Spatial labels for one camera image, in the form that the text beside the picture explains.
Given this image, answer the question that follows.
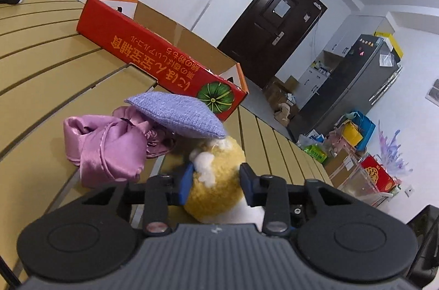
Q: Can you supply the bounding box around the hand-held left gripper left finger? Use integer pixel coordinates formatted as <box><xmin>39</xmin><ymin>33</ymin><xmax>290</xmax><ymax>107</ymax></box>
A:
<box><xmin>81</xmin><ymin>162</ymin><xmax>195</xmax><ymax>236</ymax></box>

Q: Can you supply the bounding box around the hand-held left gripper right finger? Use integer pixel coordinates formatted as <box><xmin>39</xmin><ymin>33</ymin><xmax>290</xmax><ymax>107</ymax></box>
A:
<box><xmin>239</xmin><ymin>162</ymin><xmax>344</xmax><ymax>236</ymax></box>

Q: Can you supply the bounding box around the green packet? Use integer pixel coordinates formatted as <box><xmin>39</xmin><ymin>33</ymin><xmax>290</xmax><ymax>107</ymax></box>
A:
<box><xmin>303</xmin><ymin>144</ymin><xmax>329</xmax><ymax>163</ymax></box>

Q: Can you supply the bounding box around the yellow box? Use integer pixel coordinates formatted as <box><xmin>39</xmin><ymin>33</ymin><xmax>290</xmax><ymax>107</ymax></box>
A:
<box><xmin>375</xmin><ymin>30</ymin><xmax>404</xmax><ymax>58</ymax></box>

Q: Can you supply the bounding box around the purple fabric pad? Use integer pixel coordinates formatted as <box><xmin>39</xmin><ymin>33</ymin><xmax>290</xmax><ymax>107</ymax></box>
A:
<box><xmin>124</xmin><ymin>92</ymin><xmax>227</xmax><ymax>140</ymax></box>

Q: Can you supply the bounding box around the beige plush toy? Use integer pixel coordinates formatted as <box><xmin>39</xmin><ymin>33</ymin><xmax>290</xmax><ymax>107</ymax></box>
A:
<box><xmin>276</xmin><ymin>103</ymin><xmax>292</xmax><ymax>122</ymax></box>

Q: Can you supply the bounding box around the dark brown door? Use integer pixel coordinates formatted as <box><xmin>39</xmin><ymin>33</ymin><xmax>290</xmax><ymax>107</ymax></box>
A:
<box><xmin>218</xmin><ymin>0</ymin><xmax>328</xmax><ymax>89</ymax></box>

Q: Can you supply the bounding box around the stack of cardboard boxes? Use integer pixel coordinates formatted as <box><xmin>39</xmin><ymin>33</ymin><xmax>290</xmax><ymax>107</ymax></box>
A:
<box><xmin>263</xmin><ymin>75</ymin><xmax>302</xmax><ymax>126</ymax></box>

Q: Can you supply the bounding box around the folding slatted camping table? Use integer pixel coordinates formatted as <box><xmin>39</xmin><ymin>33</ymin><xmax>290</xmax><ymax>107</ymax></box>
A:
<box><xmin>0</xmin><ymin>0</ymin><xmax>344</xmax><ymax>290</ymax></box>

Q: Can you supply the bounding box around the red gift box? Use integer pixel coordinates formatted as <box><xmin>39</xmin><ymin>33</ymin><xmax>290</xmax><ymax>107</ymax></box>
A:
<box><xmin>360</xmin><ymin>154</ymin><xmax>397</xmax><ymax>193</ymax></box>

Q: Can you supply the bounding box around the yellow plush ball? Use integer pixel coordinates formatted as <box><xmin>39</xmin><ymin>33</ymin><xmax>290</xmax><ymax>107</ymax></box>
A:
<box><xmin>182</xmin><ymin>136</ymin><xmax>247</xmax><ymax>225</ymax></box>

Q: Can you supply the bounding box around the blue shopping bag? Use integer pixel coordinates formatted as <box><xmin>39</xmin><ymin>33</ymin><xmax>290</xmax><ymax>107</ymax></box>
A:
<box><xmin>343</xmin><ymin>111</ymin><xmax>377</xmax><ymax>151</ymax></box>

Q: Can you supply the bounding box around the grey refrigerator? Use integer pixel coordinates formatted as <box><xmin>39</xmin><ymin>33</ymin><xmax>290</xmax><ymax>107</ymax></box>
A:
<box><xmin>287</xmin><ymin>34</ymin><xmax>403</xmax><ymax>144</ymax></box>

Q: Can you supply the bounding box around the white mop handle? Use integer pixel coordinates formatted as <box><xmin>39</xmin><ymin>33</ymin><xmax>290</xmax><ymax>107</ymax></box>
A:
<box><xmin>190</xmin><ymin>0</ymin><xmax>223</xmax><ymax>32</ymax></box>

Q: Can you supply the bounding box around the purple feathery decoration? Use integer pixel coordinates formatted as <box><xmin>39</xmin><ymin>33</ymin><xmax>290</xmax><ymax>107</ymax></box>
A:
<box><xmin>377</xmin><ymin>120</ymin><xmax>413</xmax><ymax>176</ymax></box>

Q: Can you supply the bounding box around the white kitchen cabinet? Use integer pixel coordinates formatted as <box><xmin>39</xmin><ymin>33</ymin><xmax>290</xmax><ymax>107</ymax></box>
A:
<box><xmin>302</xmin><ymin>33</ymin><xmax>355</xmax><ymax>98</ymax></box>

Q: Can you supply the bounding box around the black trash bin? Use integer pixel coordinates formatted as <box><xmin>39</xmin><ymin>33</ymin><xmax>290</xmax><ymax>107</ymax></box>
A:
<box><xmin>405</xmin><ymin>204</ymin><xmax>439</xmax><ymax>289</ymax></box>

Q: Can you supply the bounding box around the pink satin cloth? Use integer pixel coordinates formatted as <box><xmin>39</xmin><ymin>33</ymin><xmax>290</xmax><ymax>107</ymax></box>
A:
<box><xmin>63</xmin><ymin>106</ymin><xmax>177</xmax><ymax>189</ymax></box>

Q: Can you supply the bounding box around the red cardboard box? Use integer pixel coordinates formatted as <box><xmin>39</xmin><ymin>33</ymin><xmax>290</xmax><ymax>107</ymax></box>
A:
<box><xmin>76</xmin><ymin>0</ymin><xmax>249</xmax><ymax>122</ymax></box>

